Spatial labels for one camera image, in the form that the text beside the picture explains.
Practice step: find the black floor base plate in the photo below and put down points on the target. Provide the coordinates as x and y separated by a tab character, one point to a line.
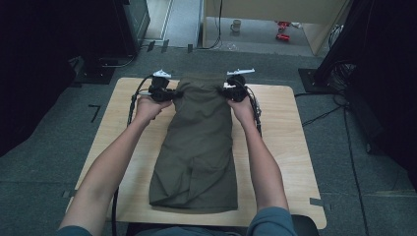
95	74

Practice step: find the grey mug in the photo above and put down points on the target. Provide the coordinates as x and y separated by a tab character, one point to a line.
235	25

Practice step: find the black stand base plate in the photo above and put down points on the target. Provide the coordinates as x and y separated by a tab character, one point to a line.
311	82

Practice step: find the grey floor tape strip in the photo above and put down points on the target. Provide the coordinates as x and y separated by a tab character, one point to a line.
67	194
319	202

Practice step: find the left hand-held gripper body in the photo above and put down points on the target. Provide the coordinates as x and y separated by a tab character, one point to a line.
159	90

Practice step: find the person's right hand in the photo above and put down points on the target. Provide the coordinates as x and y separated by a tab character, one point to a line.
243	111

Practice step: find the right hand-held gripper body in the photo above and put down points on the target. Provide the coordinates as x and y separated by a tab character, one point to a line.
238	88

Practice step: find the short black floor tape strip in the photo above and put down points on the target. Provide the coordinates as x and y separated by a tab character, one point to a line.
190	48

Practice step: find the red boxy object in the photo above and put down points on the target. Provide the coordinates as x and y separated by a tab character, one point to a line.
283	37

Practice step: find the person's left hand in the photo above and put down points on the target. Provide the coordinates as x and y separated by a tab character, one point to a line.
147	109

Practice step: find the black cabinet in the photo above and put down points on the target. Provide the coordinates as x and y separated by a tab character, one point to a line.
131	29

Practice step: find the small white object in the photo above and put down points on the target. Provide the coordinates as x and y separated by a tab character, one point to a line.
296	25

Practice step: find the beige wooden desk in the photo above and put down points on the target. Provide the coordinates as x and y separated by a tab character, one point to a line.
262	8

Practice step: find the olive green shorts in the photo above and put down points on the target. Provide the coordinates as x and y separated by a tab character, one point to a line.
198	144

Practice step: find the black slanted stand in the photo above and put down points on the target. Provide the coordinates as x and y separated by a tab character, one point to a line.
341	39

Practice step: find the angled black floor tape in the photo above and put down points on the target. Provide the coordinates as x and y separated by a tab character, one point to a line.
96	109

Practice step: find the small red object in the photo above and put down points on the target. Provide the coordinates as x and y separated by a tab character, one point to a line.
282	24

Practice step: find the black curtain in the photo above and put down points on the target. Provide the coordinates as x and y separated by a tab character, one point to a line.
390	82
29	65

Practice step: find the bent metal tube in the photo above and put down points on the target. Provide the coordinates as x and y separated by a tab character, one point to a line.
121	64

